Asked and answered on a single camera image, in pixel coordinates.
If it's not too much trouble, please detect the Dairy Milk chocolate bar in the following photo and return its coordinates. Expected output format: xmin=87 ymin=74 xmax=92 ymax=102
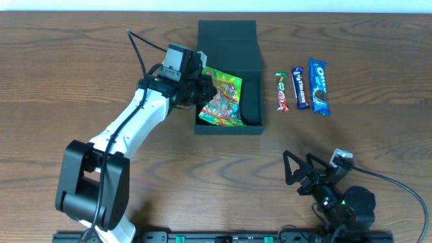
xmin=291 ymin=67 xmax=310 ymax=110

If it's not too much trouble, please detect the black open gift box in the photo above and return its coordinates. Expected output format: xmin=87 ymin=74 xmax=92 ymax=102
xmin=194 ymin=20 xmax=264 ymax=135

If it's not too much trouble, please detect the blue Oreo cookie pack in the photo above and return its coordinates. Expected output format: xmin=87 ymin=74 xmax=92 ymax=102
xmin=308 ymin=59 xmax=331 ymax=116

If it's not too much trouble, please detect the KitKat Milo bar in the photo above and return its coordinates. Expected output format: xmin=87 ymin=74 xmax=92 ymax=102
xmin=275 ymin=72 xmax=290 ymax=112

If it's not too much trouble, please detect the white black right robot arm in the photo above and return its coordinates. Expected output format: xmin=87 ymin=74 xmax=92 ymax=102
xmin=283 ymin=148 xmax=376 ymax=242

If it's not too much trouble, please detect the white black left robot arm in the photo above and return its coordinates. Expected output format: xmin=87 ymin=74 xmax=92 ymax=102
xmin=55 ymin=45 xmax=216 ymax=242

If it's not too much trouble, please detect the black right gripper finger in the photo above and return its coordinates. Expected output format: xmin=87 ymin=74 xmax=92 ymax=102
xmin=306 ymin=153 xmax=333 ymax=172
xmin=283 ymin=151 xmax=313 ymax=185

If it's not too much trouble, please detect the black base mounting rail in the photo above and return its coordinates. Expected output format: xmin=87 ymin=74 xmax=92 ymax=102
xmin=52 ymin=231 xmax=395 ymax=243

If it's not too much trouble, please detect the Haribo worms candy bag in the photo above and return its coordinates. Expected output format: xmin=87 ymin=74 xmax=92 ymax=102
xmin=198 ymin=67 xmax=244 ymax=126

